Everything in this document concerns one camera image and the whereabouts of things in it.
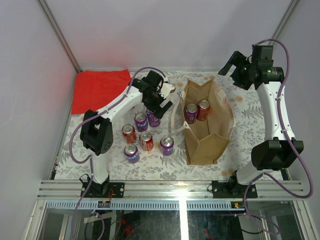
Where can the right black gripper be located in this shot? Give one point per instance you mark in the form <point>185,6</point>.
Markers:
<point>239,59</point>

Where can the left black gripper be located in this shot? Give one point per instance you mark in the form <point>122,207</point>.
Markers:
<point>160,111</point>

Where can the purple fanta can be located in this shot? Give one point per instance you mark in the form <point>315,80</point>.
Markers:
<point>191,113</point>
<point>132,153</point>
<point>152,119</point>
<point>167,145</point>
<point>141,122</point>

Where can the red coke can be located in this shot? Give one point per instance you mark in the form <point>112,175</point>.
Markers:
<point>203,110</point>
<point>146,141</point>
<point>129,133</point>

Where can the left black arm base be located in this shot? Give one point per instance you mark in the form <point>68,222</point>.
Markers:
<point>107,189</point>

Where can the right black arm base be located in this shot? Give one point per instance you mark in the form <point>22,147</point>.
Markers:
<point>230,189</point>

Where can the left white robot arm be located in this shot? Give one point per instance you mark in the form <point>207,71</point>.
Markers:
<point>97,128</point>

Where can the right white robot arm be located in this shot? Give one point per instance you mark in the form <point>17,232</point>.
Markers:
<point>275,153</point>

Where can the red coke can front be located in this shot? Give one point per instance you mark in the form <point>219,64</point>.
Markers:
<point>146,141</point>

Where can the floral patterned tablecloth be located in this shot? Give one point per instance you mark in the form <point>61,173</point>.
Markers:
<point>249,131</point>

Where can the purple fanta can front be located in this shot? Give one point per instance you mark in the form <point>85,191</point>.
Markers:
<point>132,153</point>

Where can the red folded cloth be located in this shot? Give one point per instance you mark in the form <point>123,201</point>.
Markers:
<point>96,89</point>

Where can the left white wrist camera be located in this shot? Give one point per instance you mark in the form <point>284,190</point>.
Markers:
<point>166,89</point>

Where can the aluminium front rail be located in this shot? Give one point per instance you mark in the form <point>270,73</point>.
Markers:
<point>153,190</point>

